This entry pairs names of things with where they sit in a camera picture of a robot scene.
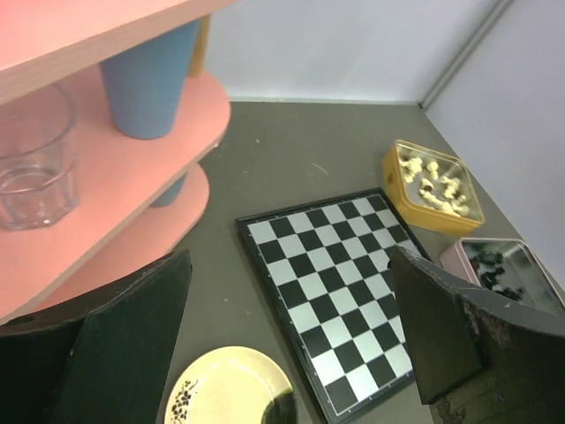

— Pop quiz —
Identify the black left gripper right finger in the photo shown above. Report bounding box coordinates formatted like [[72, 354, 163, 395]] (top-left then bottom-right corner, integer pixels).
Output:
[[390, 246, 564, 423]]

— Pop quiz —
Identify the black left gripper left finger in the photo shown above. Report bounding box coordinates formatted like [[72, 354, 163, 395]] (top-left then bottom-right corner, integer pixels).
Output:
[[1, 250, 192, 423]]

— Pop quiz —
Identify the black chess pieces heap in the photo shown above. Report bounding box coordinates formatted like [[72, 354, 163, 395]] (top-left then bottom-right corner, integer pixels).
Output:
[[470, 252, 524, 301]]

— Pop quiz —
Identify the white chess pieces heap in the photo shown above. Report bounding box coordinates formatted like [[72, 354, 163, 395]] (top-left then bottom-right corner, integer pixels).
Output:
[[398, 150, 471, 217]]

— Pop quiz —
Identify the pink tin box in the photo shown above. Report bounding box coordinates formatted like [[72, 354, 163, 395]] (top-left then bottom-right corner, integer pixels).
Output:
[[440, 238, 564, 315]]

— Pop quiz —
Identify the cream plate with flower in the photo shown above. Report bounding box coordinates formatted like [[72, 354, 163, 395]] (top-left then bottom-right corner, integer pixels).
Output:
[[163, 345, 298, 424]]

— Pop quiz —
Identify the pink wooden shelf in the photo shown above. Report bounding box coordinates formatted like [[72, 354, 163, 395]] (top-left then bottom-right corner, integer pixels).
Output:
[[1, 1, 230, 322]]

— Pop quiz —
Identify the lower blue cup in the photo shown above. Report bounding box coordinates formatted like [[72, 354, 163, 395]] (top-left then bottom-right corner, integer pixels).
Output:
[[151, 173, 186, 208]]

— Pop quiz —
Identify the blue cup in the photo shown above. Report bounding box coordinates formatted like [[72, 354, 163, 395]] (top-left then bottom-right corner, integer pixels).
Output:
[[100, 19, 200, 140], [151, 173, 186, 208]]

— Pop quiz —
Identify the black white chessboard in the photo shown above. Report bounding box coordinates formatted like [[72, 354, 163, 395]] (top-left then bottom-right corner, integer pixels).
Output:
[[236, 188, 424, 423]]

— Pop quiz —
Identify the yellow tin box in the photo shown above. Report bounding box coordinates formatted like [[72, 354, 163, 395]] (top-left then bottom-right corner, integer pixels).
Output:
[[381, 140, 485, 237]]

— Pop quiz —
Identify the clear drinking glass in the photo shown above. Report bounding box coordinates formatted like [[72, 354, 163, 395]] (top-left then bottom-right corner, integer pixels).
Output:
[[1, 83, 79, 231]]

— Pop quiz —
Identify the upper blue cup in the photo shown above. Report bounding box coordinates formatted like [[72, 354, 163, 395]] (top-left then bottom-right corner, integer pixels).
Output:
[[100, 19, 200, 140]]

